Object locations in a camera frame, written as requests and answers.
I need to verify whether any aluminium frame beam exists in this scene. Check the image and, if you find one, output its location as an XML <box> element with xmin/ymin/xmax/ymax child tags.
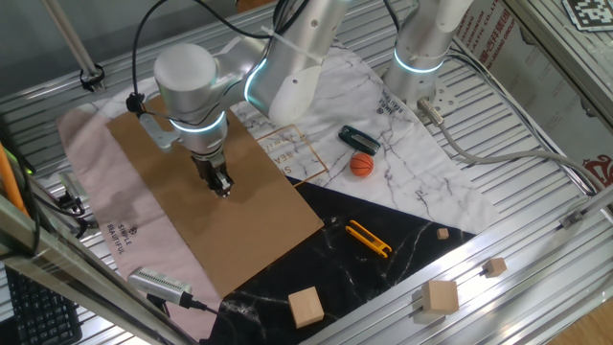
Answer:
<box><xmin>0</xmin><ymin>194</ymin><xmax>198</xmax><ymax>345</ymax></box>

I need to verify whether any dark green hex key set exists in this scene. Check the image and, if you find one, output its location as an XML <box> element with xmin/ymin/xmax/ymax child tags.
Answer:
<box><xmin>337</xmin><ymin>125</ymin><xmax>382</xmax><ymax>156</ymax></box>

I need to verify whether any silver camera box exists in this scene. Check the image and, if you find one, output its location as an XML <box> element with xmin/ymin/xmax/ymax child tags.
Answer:
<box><xmin>126</xmin><ymin>266</ymin><xmax>193</xmax><ymax>308</ymax></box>

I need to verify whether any orange tube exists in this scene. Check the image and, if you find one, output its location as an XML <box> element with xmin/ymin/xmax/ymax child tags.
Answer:
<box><xmin>0</xmin><ymin>143</ymin><xmax>28</xmax><ymax>217</ymax></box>

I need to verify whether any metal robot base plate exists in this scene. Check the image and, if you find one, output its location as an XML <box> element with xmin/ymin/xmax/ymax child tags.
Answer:
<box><xmin>406</xmin><ymin>79</ymin><xmax>460</xmax><ymax>116</ymax></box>

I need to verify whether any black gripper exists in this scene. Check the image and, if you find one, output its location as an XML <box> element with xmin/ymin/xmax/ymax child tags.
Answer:
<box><xmin>191</xmin><ymin>152</ymin><xmax>236</xmax><ymax>196</ymax></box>

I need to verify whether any black white marker tag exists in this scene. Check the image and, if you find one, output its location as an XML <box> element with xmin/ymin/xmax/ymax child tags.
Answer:
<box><xmin>560</xmin><ymin>0</ymin><xmax>613</xmax><ymax>33</ymax></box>

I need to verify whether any brown cardboard sheet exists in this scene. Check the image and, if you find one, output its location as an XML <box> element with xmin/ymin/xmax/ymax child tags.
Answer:
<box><xmin>105</xmin><ymin>95</ymin><xmax>326</xmax><ymax>299</ymax></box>

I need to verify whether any orange mini basketball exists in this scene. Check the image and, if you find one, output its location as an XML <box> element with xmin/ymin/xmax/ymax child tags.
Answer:
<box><xmin>349</xmin><ymin>151</ymin><xmax>375</xmax><ymax>178</ymax></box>

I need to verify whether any black keyboard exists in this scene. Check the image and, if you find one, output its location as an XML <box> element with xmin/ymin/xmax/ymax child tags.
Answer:
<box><xmin>3</xmin><ymin>265</ymin><xmax>83</xmax><ymax>345</ymax></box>

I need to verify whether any small metal rail bracket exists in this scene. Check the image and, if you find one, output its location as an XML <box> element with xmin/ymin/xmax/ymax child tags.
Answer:
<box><xmin>558</xmin><ymin>210</ymin><xmax>586</xmax><ymax>230</ymax></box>

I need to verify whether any banner with red print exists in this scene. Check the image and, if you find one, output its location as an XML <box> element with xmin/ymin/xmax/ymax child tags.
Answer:
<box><xmin>449</xmin><ymin>0</ymin><xmax>613</xmax><ymax>189</ymax></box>

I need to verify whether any aluminium frame post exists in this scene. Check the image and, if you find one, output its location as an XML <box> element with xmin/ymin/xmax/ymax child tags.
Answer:
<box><xmin>41</xmin><ymin>0</ymin><xmax>105</xmax><ymax>93</ymax></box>

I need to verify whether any medium wooden cube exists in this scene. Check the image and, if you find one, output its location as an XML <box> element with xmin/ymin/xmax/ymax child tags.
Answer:
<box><xmin>481</xmin><ymin>257</ymin><xmax>509</xmax><ymax>279</ymax></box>

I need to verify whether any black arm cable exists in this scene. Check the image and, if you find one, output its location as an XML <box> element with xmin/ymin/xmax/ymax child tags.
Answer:
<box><xmin>125</xmin><ymin>0</ymin><xmax>312</xmax><ymax>116</ymax></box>

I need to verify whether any yellow utility knife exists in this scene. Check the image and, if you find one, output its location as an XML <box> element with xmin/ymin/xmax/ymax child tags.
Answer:
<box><xmin>345</xmin><ymin>219</ymin><xmax>393</xmax><ymax>259</ymax></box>

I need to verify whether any thick grey base cable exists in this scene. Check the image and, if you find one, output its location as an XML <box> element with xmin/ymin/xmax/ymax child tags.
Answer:
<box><xmin>416</xmin><ymin>97</ymin><xmax>610</xmax><ymax>194</ymax></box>

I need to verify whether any large wooden block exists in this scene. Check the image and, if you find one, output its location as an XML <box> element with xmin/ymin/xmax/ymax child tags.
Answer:
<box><xmin>420</xmin><ymin>279</ymin><xmax>460</xmax><ymax>316</ymax></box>
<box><xmin>287</xmin><ymin>286</ymin><xmax>326</xmax><ymax>330</ymax></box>

